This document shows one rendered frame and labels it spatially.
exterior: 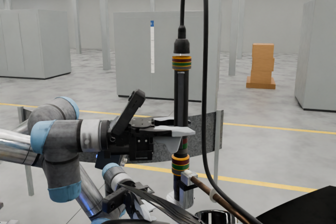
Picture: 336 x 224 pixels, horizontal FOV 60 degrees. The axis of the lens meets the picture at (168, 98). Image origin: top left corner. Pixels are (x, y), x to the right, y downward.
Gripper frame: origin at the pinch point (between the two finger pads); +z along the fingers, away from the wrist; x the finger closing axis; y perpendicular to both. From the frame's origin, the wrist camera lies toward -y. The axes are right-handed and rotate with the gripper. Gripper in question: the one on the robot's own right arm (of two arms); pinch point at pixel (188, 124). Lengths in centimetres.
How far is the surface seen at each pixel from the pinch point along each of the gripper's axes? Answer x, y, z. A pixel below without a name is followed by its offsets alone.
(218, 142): -190, 86, 58
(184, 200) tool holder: 3.8, 17.8, -1.2
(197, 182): 7.2, 11.1, 1.2
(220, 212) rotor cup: 0.6, 23.7, 8.6
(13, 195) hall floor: -219, 150, -152
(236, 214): 18.9, 11.2, 6.6
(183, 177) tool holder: 3.8, 11.6, -1.5
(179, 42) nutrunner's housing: 1.3, -19.1, -2.3
